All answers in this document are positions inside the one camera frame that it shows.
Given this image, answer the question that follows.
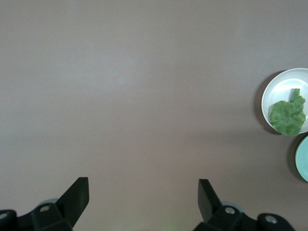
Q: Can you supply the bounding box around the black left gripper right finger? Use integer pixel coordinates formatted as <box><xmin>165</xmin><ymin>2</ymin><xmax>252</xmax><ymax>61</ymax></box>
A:
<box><xmin>192</xmin><ymin>179</ymin><xmax>244</xmax><ymax>231</ymax></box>

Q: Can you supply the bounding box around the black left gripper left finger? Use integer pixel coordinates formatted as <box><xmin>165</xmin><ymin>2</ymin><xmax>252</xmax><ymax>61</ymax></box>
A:
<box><xmin>30</xmin><ymin>177</ymin><xmax>90</xmax><ymax>231</ymax></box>

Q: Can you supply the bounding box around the green lettuce leaf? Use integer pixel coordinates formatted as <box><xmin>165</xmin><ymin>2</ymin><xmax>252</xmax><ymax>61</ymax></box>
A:
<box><xmin>269</xmin><ymin>88</ymin><xmax>307</xmax><ymax>136</ymax></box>

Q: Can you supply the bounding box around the green plate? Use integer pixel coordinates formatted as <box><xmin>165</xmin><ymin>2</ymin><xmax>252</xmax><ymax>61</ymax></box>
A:
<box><xmin>295</xmin><ymin>134</ymin><xmax>308</xmax><ymax>182</ymax></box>

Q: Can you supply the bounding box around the pale beige plate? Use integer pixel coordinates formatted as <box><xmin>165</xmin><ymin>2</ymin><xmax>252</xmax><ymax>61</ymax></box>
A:
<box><xmin>261</xmin><ymin>67</ymin><xmax>308</xmax><ymax>136</ymax></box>

